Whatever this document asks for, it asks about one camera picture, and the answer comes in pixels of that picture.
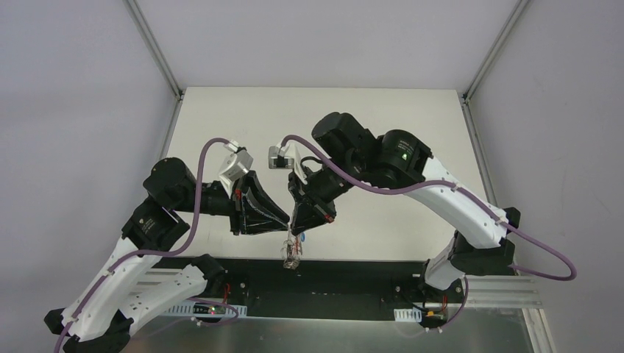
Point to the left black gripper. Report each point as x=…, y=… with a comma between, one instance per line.
x=236, y=205

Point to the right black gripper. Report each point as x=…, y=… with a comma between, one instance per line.
x=310, y=199

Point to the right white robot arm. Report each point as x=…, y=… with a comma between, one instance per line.
x=398, y=162

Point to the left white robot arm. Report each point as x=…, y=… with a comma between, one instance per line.
x=107, y=314

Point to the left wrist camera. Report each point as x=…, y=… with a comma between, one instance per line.
x=235, y=166

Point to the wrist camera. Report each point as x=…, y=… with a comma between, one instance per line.
x=285, y=158
x=235, y=166

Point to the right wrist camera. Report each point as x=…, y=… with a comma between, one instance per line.
x=285, y=158

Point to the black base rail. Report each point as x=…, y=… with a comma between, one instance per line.
x=335, y=290

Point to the left white cable duct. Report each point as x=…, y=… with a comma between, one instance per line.
x=203, y=310

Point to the white cable duct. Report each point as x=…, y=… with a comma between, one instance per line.
x=412, y=315
x=203, y=310

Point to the right white cable duct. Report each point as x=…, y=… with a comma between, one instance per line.
x=412, y=315

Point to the left aluminium frame post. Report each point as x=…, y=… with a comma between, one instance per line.
x=153, y=47

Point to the aluminium frame post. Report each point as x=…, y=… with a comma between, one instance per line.
x=153, y=47
x=496, y=48

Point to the right aluminium frame post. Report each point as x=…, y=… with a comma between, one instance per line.
x=496, y=48

